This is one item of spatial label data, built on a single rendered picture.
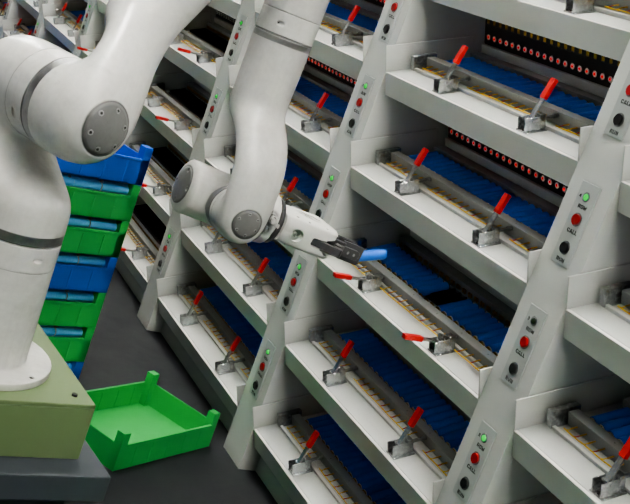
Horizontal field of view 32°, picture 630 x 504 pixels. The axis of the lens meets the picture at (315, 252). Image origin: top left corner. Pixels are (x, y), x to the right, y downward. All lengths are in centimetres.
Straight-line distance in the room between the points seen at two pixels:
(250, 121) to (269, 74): 7
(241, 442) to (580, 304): 97
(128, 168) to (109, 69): 89
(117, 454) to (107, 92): 96
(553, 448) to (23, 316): 74
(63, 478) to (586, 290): 75
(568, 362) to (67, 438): 71
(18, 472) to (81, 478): 9
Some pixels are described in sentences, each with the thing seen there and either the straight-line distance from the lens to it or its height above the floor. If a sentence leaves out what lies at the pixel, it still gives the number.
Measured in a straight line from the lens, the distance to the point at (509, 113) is 185.
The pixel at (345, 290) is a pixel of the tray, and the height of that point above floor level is 46.
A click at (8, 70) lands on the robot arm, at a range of 141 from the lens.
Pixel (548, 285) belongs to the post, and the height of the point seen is 69.
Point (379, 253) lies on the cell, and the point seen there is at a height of 60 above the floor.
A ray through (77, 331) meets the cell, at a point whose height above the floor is 15.
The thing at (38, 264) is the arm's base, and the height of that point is 53.
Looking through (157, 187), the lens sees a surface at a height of 32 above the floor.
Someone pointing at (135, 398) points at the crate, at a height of 2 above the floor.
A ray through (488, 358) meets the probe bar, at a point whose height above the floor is 52.
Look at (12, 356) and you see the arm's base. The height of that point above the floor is 39.
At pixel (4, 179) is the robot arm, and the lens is 142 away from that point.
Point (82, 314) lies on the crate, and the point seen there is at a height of 19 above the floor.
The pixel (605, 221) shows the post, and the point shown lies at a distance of 156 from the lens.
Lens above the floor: 96
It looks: 13 degrees down
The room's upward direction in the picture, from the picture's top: 20 degrees clockwise
